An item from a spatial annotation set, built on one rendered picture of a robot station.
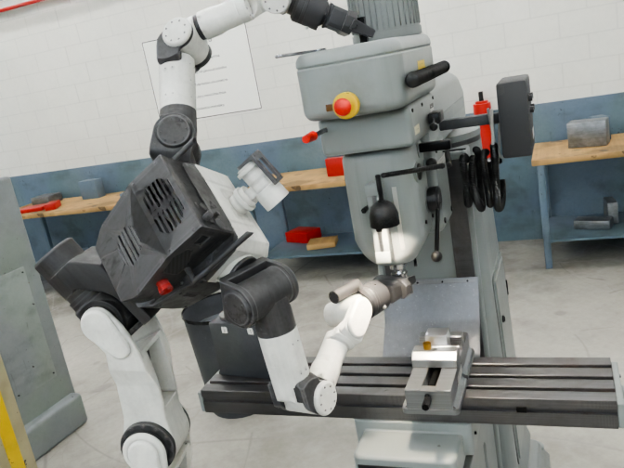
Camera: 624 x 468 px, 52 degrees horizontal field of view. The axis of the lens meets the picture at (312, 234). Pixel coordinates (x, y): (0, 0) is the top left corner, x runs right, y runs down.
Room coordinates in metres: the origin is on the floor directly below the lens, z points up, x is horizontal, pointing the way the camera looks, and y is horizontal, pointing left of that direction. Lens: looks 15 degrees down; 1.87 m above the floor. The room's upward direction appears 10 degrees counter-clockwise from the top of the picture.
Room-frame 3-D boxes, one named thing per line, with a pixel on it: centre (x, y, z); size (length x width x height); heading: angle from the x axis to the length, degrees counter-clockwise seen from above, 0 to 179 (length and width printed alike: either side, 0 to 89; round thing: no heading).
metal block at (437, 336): (1.67, -0.30, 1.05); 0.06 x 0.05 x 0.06; 67
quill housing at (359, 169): (1.71, -0.22, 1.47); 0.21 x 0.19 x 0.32; 67
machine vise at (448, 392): (1.64, -0.29, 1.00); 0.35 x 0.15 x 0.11; 157
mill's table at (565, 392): (1.73, -0.16, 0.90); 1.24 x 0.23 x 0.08; 67
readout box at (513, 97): (1.85, -0.65, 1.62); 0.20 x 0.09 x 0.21; 157
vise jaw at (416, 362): (1.62, -0.28, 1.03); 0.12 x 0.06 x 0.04; 67
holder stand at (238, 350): (1.93, 0.26, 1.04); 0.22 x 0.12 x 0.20; 60
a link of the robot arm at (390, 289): (1.64, -0.16, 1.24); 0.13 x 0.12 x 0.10; 45
